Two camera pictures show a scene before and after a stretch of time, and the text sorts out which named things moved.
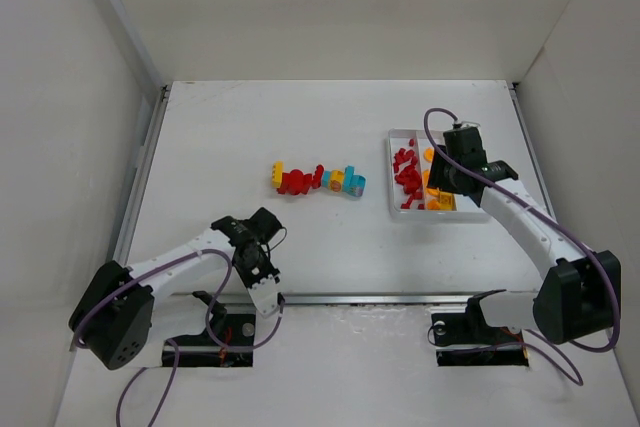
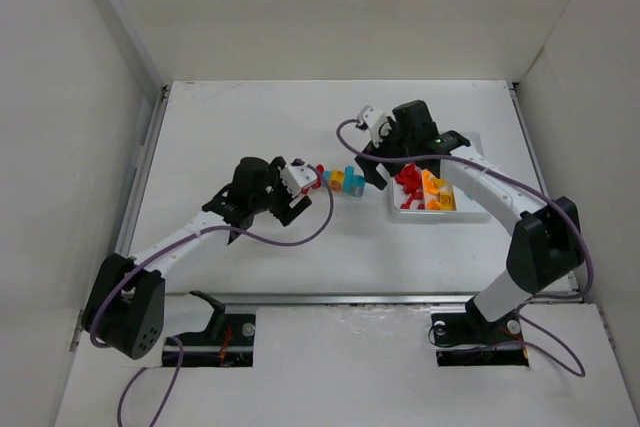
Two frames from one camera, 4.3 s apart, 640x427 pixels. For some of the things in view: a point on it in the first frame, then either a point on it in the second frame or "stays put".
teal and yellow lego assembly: (347, 181) stays put
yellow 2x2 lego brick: (445, 199) stays put
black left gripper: (258, 273) -> (286, 202)
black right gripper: (440, 175) -> (376, 158)
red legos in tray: (408, 174) stays put
